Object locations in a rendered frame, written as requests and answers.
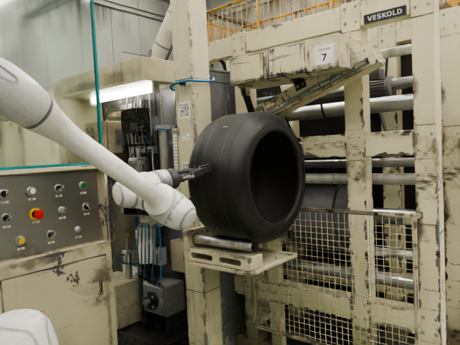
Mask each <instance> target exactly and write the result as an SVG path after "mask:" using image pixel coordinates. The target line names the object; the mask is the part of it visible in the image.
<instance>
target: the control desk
mask: <svg viewBox="0 0 460 345"><path fill-rule="evenodd" d="M110 240H111V230H110V209H109V199H108V187H107V175H106V174H105V173H103V172H101V171H100V170H99V169H97V168H95V167H94V166H92V165H80V166H59V167H48V168H27V169H16V170H0V315H1V314H3V313H5V312H7V311H12V310H16V309H34V310H37V311H40V312H41V313H43V314H44V315H45V316H47V317H48V318H49V319H50V321H51V323H52V325H53V327H54V329H55V332H56V334H57V338H58V342H59V345H118V340H117V329H116V308H115V297H114V276H113V265H112V244H111V242H110Z"/></svg>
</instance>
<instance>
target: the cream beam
mask: <svg viewBox="0 0 460 345"><path fill-rule="evenodd" d="M332 43H333V54H334V62H332V63H327V64H320V65H316V66H315V49H314V47H319V46H322V45H326V44H332ZM360 49H361V42H360V41H358V40H355V39H353V38H350V37H348V36H345V35H343V34H340V33H334V34H329V35H325V36H321V37H317V38H312V39H308V40H303V41H299V42H294V43H290V44H285V45H281V46H278V47H273V48H269V49H264V50H261V51H256V52H252V53H247V54H243V55H238V56H234V57H230V58H229V65H230V80H231V86H244V85H250V86H253V87H251V88H253V89H262V88H271V87H275V86H283V85H288V84H293V83H294V82H293V81H290V79H295V78H299V77H301V78H303V79H306V78H310V77H318V76H323V75H330V74H335V73H342V72H346V71H351V70H352V68H353V53H354V52H356V51H358V50H360Z"/></svg>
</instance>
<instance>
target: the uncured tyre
mask: <svg viewBox="0 0 460 345"><path fill-rule="evenodd" d="M224 125H229V126H228V127H227V128H226V129H222V127H223V126H224ZM205 164H211V165H212V171H210V172H207V173H204V175H202V176H199V177H197V178H195V179H193V180H191V179H189V180H188V188H189V193H190V198H191V201H192V204H193V205H194V206H195V208H196V215H197V216H198V218H199V220H200V221H201V222H202V224H203V225H204V226H205V227H206V228H207V229H208V230H209V231H211V232H212V233H213V234H215V235H217V236H219V237H222V238H232V239H238V240H248V241H254V242H257V243H264V242H271V241H273V240H276V239H277V238H279V237H280V236H282V235H283V234H284V233H285V232H286V231H287V230H288V228H289V227H290V226H291V225H292V223H293V222H294V221H295V219H296V217H297V216H298V213H299V211H300V208H301V205H302V202H303V197H304V193H305V162H304V157H303V152H302V149H301V146H300V144H299V141H298V139H297V137H296V135H295V134H294V132H293V131H292V130H291V129H290V127H289V126H288V125H287V124H286V123H285V122H284V121H283V120H282V119H281V118H279V117H278V116H277V115H275V114H271V113H268V112H247V113H241V114H230V115H226V116H222V117H220V118H217V119H216V120H214V121H212V122H211V123H210V124H208V125H207V126H206V127H205V128H204V130H202V132H201V133H200V135H199V136H198V138H197V140H196V142H195V144H194V147H193V149H192V154H191V156H190V162H189V166H188V168H193V166H196V167H198V166H202V165H205Z"/></svg>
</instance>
